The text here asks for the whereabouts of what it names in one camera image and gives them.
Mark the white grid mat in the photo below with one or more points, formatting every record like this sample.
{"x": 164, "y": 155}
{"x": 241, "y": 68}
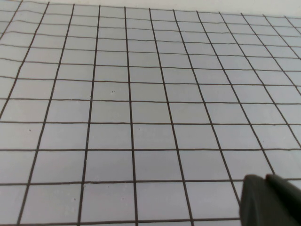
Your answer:
{"x": 141, "y": 106}

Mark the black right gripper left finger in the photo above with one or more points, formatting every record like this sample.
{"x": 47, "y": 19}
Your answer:
{"x": 255, "y": 202}

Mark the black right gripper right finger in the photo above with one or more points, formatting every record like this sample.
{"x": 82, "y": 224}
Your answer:
{"x": 288, "y": 200}

